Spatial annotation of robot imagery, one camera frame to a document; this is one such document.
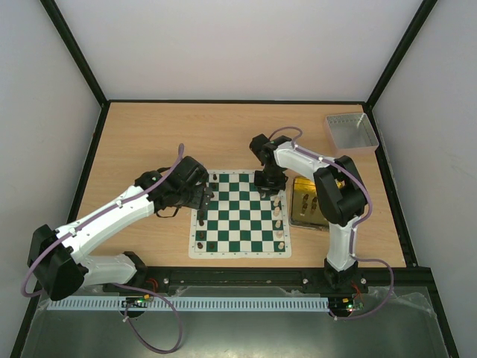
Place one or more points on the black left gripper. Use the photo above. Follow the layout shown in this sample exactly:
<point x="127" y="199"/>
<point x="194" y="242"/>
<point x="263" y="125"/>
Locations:
<point x="195" y="203"/>

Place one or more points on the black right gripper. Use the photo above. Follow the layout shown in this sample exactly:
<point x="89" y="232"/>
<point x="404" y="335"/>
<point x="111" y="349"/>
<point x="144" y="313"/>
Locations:
<point x="269" y="183"/>

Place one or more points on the yellow transparent piece tray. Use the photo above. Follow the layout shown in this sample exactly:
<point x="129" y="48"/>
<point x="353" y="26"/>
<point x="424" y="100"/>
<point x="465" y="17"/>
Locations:
<point x="305" y="211"/>

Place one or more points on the green white chess board mat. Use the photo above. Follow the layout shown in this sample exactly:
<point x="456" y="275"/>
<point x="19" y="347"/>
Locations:
<point x="241" y="222"/>

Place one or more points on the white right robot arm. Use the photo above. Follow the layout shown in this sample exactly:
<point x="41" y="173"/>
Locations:
<point x="341" y="194"/>

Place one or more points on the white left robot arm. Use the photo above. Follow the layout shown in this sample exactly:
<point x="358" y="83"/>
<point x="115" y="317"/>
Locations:
<point x="61" y="259"/>

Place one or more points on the grey metal tin box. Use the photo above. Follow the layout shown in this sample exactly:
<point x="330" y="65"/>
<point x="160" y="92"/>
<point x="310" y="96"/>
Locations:
<point x="350" y="134"/>

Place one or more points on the light blue slotted cable duct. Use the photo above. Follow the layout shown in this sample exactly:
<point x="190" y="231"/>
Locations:
<point x="192" y="304"/>

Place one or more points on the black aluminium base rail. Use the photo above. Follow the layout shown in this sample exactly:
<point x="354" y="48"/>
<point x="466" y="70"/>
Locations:
<point x="306" y="280"/>

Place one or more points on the black cage frame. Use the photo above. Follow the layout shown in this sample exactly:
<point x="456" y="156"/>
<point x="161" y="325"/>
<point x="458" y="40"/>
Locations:
<point x="408" y="37"/>

